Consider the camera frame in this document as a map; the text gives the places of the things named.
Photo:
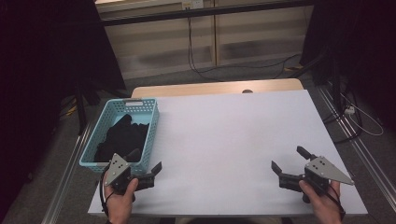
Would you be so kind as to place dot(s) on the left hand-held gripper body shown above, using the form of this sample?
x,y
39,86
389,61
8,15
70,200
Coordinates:
x,y
118,169

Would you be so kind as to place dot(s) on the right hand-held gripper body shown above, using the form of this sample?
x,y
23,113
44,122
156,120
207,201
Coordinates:
x,y
323,171

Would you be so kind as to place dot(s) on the black sleeveless shirt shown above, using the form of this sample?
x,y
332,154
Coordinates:
x,y
124,140

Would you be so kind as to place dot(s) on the light blue plastic basket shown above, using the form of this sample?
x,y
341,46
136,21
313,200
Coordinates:
x,y
137,109

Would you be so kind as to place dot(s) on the person's right hand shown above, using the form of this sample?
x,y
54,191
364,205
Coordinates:
x,y
325,207

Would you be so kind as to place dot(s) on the person's left hand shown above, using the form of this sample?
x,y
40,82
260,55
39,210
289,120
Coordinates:
x,y
120,207

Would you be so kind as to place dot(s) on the white table sheet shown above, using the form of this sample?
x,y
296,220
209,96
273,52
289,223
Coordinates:
x,y
233,140

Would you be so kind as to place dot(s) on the black stand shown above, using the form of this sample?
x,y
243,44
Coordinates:
x,y
335,84
81,112

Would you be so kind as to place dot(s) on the small yellow floor item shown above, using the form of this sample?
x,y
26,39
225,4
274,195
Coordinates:
x,y
294,67

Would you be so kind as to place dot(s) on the black curtain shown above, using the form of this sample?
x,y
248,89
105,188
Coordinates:
x,y
367,46
37,62

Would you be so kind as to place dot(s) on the black horizontal bar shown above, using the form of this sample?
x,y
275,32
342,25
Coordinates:
x,y
202,12

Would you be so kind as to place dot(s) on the aluminium floor rail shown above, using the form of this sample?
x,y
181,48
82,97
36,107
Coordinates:
x,y
358,146
67,180

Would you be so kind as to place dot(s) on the light wooden post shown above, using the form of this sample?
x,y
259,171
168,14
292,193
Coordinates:
x,y
215,37

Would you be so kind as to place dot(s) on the white wall socket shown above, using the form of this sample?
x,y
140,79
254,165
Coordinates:
x,y
193,4

